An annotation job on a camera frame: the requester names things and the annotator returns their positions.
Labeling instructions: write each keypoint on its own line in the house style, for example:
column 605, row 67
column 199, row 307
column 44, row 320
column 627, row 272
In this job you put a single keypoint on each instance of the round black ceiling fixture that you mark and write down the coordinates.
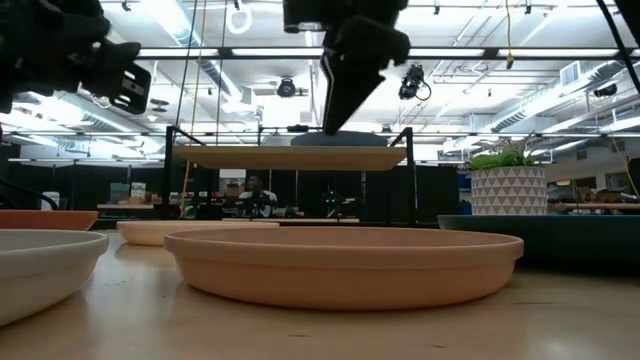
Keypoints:
column 286, row 88

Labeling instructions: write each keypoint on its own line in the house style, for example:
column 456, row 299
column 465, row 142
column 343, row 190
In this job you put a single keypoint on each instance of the person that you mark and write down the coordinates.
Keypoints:
column 257, row 197

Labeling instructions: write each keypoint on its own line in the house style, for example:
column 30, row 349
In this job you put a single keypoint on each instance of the purple-grey plate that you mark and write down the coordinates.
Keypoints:
column 350, row 139

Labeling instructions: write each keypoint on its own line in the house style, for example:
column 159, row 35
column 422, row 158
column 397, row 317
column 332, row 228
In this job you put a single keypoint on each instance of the black ceiling-mounted camera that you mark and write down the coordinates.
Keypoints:
column 412, row 82

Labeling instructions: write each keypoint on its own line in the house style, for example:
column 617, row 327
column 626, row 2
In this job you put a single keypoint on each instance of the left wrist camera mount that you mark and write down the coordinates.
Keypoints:
column 131, row 89

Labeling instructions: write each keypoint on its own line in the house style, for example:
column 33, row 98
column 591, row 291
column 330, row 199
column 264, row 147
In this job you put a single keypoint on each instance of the white triangle-pattern plant pot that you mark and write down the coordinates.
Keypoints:
column 509, row 191

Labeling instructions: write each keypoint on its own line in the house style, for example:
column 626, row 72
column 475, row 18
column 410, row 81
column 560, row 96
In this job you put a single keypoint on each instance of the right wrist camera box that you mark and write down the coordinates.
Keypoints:
column 302, row 15

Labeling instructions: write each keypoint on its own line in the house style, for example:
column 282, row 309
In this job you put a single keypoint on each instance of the cream plate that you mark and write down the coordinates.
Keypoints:
column 165, row 232

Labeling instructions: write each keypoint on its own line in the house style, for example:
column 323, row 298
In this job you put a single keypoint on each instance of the dark teal plate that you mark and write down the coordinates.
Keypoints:
column 550, row 237

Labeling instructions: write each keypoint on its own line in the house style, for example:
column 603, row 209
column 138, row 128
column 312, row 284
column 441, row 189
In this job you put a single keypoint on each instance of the green succulent plant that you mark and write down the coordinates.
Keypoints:
column 500, row 159

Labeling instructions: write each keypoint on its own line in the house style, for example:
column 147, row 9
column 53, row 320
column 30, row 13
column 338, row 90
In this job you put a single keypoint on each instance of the orange plate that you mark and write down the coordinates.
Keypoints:
column 45, row 219

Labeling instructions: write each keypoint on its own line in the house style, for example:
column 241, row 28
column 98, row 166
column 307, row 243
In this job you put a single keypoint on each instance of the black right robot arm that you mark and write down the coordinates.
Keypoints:
column 632, row 7

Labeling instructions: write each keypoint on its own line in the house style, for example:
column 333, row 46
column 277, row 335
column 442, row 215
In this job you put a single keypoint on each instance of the peach plate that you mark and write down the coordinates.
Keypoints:
column 340, row 270

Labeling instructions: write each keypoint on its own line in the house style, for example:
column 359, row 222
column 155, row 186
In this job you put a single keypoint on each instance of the wooden shelf with black frame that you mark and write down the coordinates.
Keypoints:
column 295, row 157

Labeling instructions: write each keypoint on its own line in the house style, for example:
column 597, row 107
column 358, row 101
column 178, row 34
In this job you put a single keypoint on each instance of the black overhead frame bar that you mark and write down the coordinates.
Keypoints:
column 450, row 52

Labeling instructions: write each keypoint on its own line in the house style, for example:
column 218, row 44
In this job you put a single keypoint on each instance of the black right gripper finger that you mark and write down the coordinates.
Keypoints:
column 347, row 90

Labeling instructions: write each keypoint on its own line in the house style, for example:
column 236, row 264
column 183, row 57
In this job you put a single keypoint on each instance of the white container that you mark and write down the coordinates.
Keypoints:
column 50, row 201

